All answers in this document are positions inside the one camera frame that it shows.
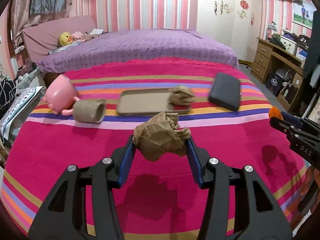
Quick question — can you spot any purple dotted bed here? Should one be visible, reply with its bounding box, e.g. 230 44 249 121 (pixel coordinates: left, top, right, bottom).
36 29 238 74

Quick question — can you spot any orange peel cup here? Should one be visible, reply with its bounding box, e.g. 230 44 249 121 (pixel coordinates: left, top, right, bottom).
268 107 284 120

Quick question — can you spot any black box under desk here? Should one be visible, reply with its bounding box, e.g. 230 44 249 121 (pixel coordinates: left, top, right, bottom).
266 73 285 96

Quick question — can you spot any wooden desk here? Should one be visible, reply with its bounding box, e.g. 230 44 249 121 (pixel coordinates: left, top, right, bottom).
251 38 303 114

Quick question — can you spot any brown paper ball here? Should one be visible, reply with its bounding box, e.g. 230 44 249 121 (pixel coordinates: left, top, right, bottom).
133 112 191 161

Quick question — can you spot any pink piggy cup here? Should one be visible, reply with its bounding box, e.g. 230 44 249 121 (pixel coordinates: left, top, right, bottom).
43 74 79 116

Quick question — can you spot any pink headboard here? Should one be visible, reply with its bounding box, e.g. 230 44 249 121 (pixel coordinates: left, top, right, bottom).
22 15 97 63

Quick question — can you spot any brown paper roll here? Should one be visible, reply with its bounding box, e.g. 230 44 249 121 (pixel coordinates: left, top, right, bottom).
72 99 106 124

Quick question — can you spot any yellow duck plush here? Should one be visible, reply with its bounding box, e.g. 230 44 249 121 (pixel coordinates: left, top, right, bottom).
59 32 73 47

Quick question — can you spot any black phone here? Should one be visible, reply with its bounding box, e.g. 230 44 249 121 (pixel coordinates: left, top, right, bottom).
208 72 241 112

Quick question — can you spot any white wardrobe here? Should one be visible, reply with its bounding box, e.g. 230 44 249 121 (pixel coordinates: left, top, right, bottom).
197 0 262 62

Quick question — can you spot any black hanging garment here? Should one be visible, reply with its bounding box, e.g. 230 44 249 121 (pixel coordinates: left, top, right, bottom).
303 10 320 79

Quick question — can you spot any white storage box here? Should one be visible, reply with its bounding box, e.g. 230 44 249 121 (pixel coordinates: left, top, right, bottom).
280 35 297 56

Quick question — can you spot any brown phone case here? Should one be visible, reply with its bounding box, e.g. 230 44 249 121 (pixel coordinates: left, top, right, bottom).
116 88 191 116

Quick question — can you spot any striped pink bed blanket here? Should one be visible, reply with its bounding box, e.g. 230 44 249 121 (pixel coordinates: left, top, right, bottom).
1 58 306 239

